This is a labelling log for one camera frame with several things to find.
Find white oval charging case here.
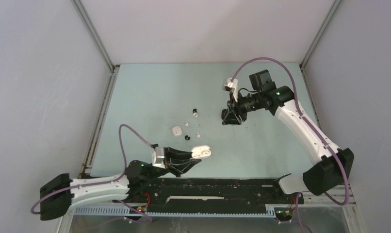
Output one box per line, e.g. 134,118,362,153
191,145,212,159

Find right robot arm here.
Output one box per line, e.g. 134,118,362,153
221,70,354,203

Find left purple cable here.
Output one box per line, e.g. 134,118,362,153
31,124,156,215

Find right aluminium frame post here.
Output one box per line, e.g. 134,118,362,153
299,0,343,129

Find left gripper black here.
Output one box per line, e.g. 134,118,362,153
144,146,201,182

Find purple cable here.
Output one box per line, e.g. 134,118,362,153
31,124,156,215
230,57,351,206

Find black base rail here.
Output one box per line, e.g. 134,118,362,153
124,178,304,216

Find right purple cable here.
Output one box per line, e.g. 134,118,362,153
230,57,351,206

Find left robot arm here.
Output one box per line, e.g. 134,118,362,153
31,146,205,221

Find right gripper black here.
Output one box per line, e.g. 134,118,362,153
222,91,262,125

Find blue-grey cable duct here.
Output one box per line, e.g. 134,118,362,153
74,205,278,218

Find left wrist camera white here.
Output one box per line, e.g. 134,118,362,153
151,147,165,169

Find white square charging case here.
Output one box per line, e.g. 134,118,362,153
172,126,182,136

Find aluminium frame post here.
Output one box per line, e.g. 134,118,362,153
299,0,343,129
72,0,115,168

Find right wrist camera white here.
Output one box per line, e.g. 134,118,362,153
222,78,239,102

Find left aluminium frame post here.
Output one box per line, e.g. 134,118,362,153
72,0,115,168

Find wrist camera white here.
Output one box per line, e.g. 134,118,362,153
151,147,165,169
222,78,239,102

